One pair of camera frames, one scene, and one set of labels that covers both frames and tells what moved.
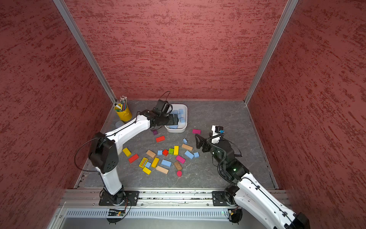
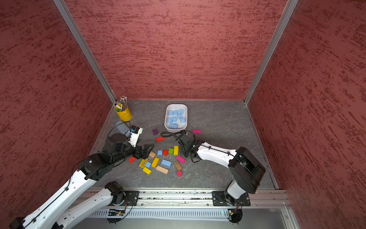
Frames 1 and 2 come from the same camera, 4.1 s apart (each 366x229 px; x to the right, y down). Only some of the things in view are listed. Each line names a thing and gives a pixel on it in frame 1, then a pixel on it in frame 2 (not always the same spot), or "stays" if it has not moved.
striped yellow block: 143,162 stays
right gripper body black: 213,149 to 185,151
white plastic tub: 180,110 stays
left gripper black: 170,121 to 138,155
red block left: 133,158 stays
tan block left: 151,153 stays
